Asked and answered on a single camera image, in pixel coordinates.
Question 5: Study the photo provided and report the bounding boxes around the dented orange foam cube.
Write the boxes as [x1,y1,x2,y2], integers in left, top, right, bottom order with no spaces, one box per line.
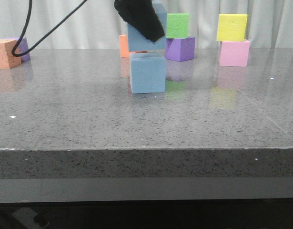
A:
[0,39,21,69]

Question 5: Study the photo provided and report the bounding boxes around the green foam cube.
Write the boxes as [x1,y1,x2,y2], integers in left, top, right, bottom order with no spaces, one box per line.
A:
[166,13,189,39]

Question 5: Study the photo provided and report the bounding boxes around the black cable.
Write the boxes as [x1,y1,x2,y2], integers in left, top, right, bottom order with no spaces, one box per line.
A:
[11,0,88,57]

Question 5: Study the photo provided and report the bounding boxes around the orange foam cube under red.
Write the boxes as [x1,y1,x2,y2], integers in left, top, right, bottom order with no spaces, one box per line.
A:
[119,34,148,58]

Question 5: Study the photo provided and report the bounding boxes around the pink foam cube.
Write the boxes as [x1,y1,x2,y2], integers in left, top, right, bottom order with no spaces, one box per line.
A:
[219,40,250,67]

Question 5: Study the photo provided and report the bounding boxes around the textured light blue foam cube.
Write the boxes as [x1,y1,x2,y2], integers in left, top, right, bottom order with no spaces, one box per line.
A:
[126,0,167,52]

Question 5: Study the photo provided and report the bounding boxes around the smooth light blue foam cube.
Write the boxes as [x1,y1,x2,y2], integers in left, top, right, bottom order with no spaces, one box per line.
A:
[130,52,166,94]

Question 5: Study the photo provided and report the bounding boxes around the large purple foam cube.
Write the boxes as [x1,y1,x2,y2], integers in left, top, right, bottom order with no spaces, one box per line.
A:
[165,37,196,62]

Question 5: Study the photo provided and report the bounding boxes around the grey pleated curtain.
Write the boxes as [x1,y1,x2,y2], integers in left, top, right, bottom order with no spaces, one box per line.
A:
[0,0,293,49]

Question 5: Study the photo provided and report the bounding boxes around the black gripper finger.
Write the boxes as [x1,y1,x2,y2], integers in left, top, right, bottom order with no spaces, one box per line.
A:
[113,0,165,42]

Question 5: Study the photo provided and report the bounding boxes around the yellow foam cube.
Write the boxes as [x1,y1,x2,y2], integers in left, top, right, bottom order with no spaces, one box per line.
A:
[216,14,248,42]

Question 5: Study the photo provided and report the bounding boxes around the small purple foam cube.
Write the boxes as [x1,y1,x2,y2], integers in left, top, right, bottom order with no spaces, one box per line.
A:
[7,37,30,62]

